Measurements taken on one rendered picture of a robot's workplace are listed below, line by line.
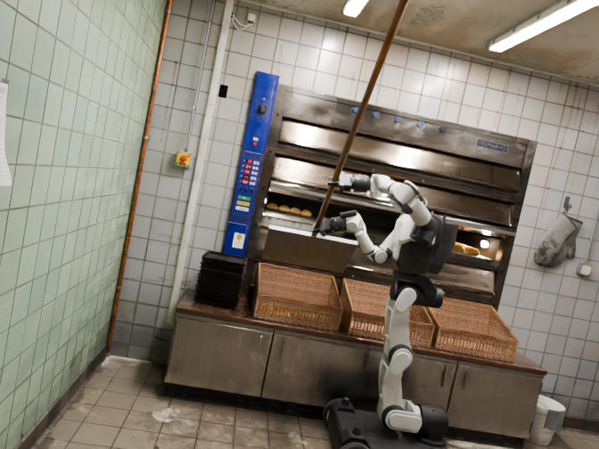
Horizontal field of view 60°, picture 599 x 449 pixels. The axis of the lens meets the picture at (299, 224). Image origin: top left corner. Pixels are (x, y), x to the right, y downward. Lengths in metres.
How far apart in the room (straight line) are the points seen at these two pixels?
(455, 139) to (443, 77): 0.45
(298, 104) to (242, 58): 0.49
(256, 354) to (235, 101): 1.70
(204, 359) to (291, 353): 0.53
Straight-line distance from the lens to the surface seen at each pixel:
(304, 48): 3.76
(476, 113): 4.01
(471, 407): 3.72
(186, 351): 3.30
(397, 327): 2.95
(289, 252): 3.29
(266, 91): 3.65
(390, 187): 2.53
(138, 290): 3.82
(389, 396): 3.07
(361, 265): 3.76
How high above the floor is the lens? 1.46
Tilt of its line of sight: 4 degrees down
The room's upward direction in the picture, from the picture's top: 12 degrees clockwise
